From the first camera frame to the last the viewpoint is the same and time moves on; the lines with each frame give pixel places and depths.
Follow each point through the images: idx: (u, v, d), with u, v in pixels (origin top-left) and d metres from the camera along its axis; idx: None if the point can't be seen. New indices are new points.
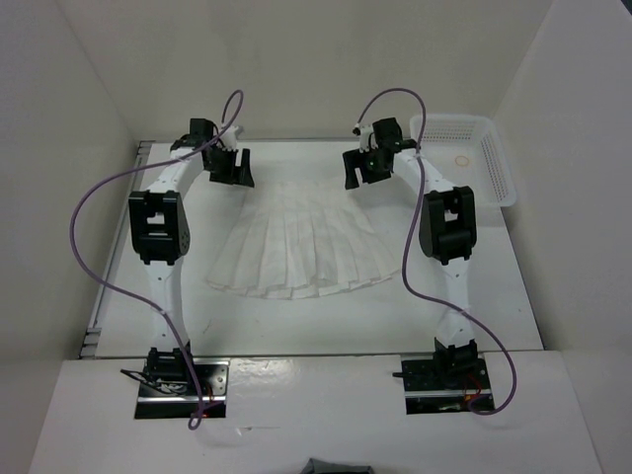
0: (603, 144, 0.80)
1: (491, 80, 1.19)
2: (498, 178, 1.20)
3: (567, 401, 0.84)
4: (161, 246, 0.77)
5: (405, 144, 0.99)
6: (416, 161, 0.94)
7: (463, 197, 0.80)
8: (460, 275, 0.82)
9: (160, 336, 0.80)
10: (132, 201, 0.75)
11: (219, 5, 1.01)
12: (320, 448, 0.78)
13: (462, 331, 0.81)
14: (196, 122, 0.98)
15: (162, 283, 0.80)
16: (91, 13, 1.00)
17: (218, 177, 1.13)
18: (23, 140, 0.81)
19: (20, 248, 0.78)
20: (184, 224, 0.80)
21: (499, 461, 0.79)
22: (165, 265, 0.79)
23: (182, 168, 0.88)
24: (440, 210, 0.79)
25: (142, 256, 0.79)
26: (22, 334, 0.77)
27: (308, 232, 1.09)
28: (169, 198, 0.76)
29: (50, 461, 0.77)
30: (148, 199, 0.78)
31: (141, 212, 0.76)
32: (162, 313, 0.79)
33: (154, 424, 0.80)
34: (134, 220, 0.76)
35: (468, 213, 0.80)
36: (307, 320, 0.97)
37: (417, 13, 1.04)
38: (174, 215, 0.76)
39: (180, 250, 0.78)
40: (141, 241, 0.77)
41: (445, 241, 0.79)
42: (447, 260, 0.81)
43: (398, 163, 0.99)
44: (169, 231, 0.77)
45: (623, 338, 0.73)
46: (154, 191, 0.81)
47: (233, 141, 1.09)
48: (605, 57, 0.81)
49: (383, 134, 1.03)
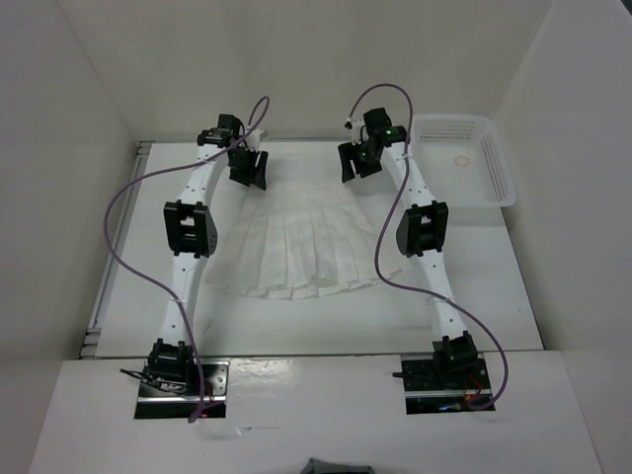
0: (603, 145, 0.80)
1: (491, 80, 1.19)
2: (498, 177, 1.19)
3: (568, 402, 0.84)
4: (193, 245, 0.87)
5: (397, 136, 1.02)
6: (404, 161, 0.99)
7: (438, 210, 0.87)
8: (437, 266, 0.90)
9: (170, 327, 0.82)
10: (166, 211, 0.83)
11: (219, 7, 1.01)
12: (320, 448, 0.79)
13: (452, 321, 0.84)
14: (223, 118, 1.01)
15: (187, 274, 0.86)
16: (91, 14, 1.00)
17: (236, 175, 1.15)
18: (23, 140, 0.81)
19: (21, 247, 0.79)
20: (212, 227, 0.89)
21: (499, 462, 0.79)
22: (193, 258, 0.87)
23: (208, 170, 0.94)
24: (417, 221, 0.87)
25: (174, 248, 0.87)
26: (22, 333, 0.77)
27: (308, 232, 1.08)
28: (199, 211, 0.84)
29: (49, 461, 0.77)
30: (180, 208, 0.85)
31: (173, 221, 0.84)
32: (178, 301, 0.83)
33: (155, 424, 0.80)
34: (169, 229, 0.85)
35: (440, 224, 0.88)
36: (307, 320, 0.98)
37: (416, 13, 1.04)
38: (203, 225, 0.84)
39: (208, 249, 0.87)
40: (175, 241, 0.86)
41: (421, 240, 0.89)
42: (421, 251, 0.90)
43: (386, 158, 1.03)
44: (199, 237, 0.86)
45: (624, 339, 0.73)
46: (185, 200, 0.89)
47: (258, 142, 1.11)
48: (606, 57, 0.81)
49: (372, 125, 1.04)
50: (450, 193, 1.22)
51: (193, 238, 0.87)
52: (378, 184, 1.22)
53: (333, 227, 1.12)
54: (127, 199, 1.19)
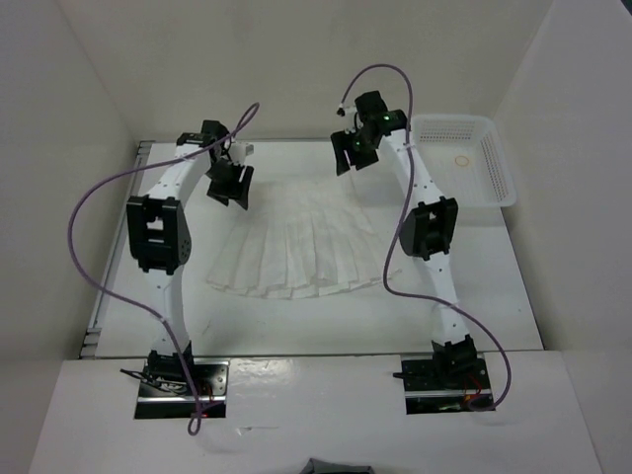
0: (603, 144, 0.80)
1: (491, 80, 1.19)
2: (498, 178, 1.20)
3: (567, 400, 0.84)
4: (161, 255, 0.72)
5: (396, 123, 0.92)
6: (405, 152, 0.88)
7: (448, 206, 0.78)
8: (443, 270, 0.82)
9: (160, 340, 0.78)
10: (129, 206, 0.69)
11: (219, 7, 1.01)
12: (320, 448, 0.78)
13: (455, 326, 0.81)
14: (209, 122, 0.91)
15: (162, 291, 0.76)
16: (92, 13, 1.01)
17: (218, 190, 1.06)
18: (24, 140, 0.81)
19: (21, 246, 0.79)
20: (185, 231, 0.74)
21: (500, 462, 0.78)
22: (165, 275, 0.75)
23: (187, 167, 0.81)
24: (425, 220, 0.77)
25: (141, 263, 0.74)
26: (22, 332, 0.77)
27: (308, 232, 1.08)
28: (169, 207, 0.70)
29: (49, 462, 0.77)
30: (146, 205, 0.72)
31: (137, 219, 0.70)
32: (162, 321, 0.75)
33: (155, 424, 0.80)
34: (131, 228, 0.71)
35: (449, 221, 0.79)
36: (307, 320, 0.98)
37: (416, 13, 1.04)
38: (174, 225, 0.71)
39: (179, 257, 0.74)
40: (139, 249, 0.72)
41: (426, 242, 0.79)
42: (428, 255, 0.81)
43: (386, 148, 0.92)
44: (169, 241, 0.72)
45: (622, 339, 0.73)
46: (155, 195, 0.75)
47: (243, 155, 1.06)
48: (605, 57, 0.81)
49: (367, 113, 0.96)
50: (450, 194, 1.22)
51: (159, 243, 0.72)
52: (378, 184, 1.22)
53: (333, 227, 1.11)
54: (129, 187, 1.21)
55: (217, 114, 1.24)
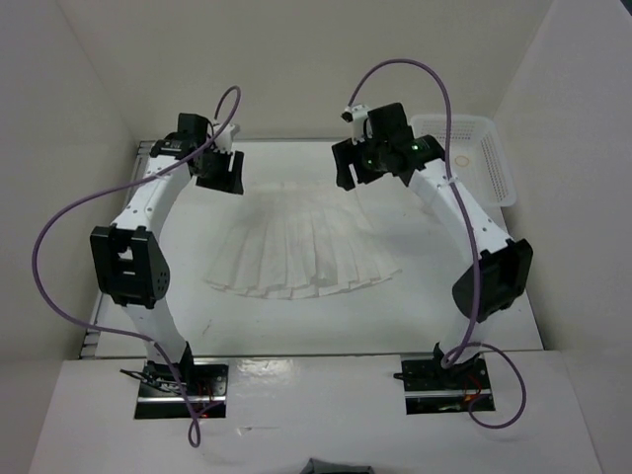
0: (602, 143, 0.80)
1: (491, 81, 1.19)
2: (498, 178, 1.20)
3: (567, 400, 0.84)
4: (133, 290, 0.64)
5: (425, 148, 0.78)
6: (448, 189, 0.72)
7: (520, 258, 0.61)
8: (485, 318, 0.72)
9: (153, 354, 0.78)
10: (94, 238, 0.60)
11: (219, 7, 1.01)
12: (320, 448, 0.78)
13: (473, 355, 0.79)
14: (185, 118, 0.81)
15: (145, 321, 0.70)
16: (92, 13, 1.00)
17: (210, 183, 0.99)
18: (24, 140, 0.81)
19: (21, 246, 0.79)
20: (159, 263, 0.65)
21: (500, 462, 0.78)
22: (143, 307, 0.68)
23: (161, 188, 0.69)
24: (492, 278, 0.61)
25: (116, 298, 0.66)
26: (22, 332, 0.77)
27: (308, 232, 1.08)
28: (138, 240, 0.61)
29: (49, 462, 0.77)
30: (115, 237, 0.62)
31: (104, 254, 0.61)
32: (152, 344, 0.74)
33: (155, 424, 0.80)
34: (100, 264, 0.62)
35: (521, 276, 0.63)
36: (308, 320, 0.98)
37: (415, 13, 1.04)
38: (146, 259, 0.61)
39: (152, 292, 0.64)
40: (110, 285, 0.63)
41: (489, 303, 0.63)
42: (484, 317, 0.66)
43: (421, 185, 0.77)
44: (141, 276, 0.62)
45: (621, 339, 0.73)
46: (122, 220, 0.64)
47: (229, 141, 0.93)
48: (604, 57, 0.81)
49: (393, 140, 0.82)
50: None
51: (131, 277, 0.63)
52: (378, 184, 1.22)
53: (333, 227, 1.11)
54: (126, 197, 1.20)
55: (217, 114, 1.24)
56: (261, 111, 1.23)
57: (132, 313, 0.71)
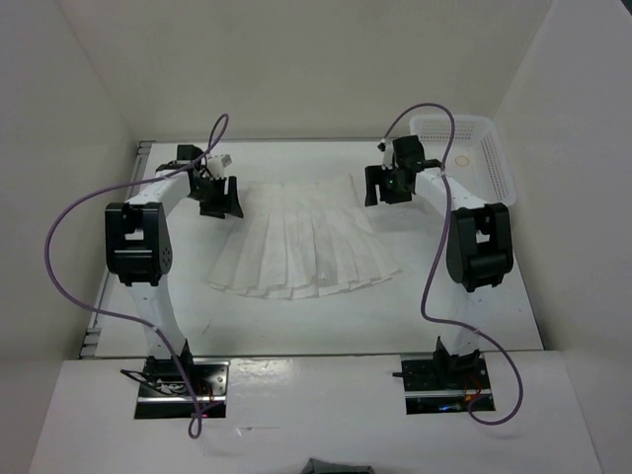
0: (602, 143, 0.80)
1: (491, 80, 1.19)
2: (498, 178, 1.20)
3: (567, 400, 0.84)
4: (140, 265, 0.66)
5: (428, 165, 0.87)
6: (440, 179, 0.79)
7: (498, 215, 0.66)
8: (483, 299, 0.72)
9: (156, 345, 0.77)
10: (109, 209, 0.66)
11: (218, 7, 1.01)
12: (320, 448, 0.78)
13: (470, 343, 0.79)
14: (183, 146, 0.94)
15: (149, 302, 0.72)
16: (92, 13, 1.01)
17: (208, 207, 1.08)
18: (24, 141, 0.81)
19: (21, 246, 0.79)
20: (166, 240, 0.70)
21: (500, 462, 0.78)
22: (149, 286, 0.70)
23: (167, 184, 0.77)
24: (468, 230, 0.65)
25: (121, 277, 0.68)
26: (22, 331, 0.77)
27: (308, 232, 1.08)
28: (150, 211, 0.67)
29: (49, 462, 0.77)
30: (126, 213, 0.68)
31: (117, 226, 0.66)
32: (155, 330, 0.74)
33: (155, 424, 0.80)
34: (111, 235, 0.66)
35: (502, 237, 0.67)
36: (308, 320, 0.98)
37: (415, 13, 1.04)
38: (156, 228, 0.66)
39: (158, 267, 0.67)
40: (116, 260, 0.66)
41: (478, 266, 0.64)
42: (474, 287, 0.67)
43: (422, 184, 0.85)
44: (150, 248, 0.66)
45: (620, 339, 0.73)
46: (135, 201, 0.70)
47: (220, 166, 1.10)
48: (604, 57, 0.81)
49: (405, 155, 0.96)
50: None
51: (137, 252, 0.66)
52: None
53: (333, 227, 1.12)
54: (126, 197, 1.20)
55: (217, 114, 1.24)
56: (261, 110, 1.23)
57: (135, 295, 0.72)
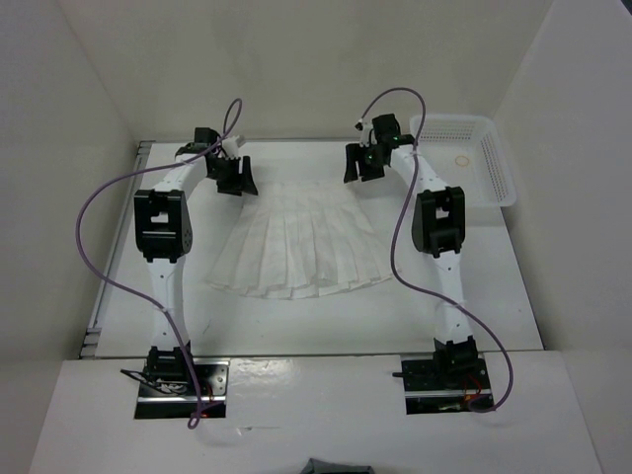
0: (603, 144, 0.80)
1: (491, 80, 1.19)
2: (498, 177, 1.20)
3: (567, 401, 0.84)
4: (163, 244, 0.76)
5: (403, 140, 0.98)
6: (412, 157, 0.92)
7: (454, 196, 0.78)
8: (453, 269, 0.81)
9: (161, 334, 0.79)
10: (137, 197, 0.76)
11: (219, 7, 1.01)
12: (321, 448, 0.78)
13: (459, 326, 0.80)
14: (199, 130, 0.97)
15: (165, 280, 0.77)
16: (92, 14, 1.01)
17: (225, 187, 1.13)
18: (24, 141, 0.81)
19: (21, 246, 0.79)
20: (187, 223, 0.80)
21: (500, 462, 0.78)
22: (168, 263, 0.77)
23: (188, 170, 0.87)
24: (431, 208, 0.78)
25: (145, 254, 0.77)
26: (22, 332, 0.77)
27: (308, 232, 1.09)
28: (174, 197, 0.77)
29: (50, 462, 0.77)
30: (152, 198, 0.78)
31: (145, 210, 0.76)
32: (164, 310, 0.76)
33: (155, 425, 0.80)
34: (137, 217, 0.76)
35: (458, 213, 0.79)
36: (306, 319, 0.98)
37: (415, 13, 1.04)
38: (180, 211, 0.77)
39: (182, 248, 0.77)
40: (145, 240, 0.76)
41: (436, 237, 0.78)
42: (438, 253, 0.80)
43: (396, 159, 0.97)
44: (173, 229, 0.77)
45: (621, 340, 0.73)
46: (160, 190, 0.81)
47: (234, 147, 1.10)
48: (604, 58, 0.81)
49: (382, 130, 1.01)
50: None
51: (163, 233, 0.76)
52: (378, 184, 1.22)
53: (332, 227, 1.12)
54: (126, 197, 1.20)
55: (218, 114, 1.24)
56: (262, 110, 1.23)
57: (152, 275, 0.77)
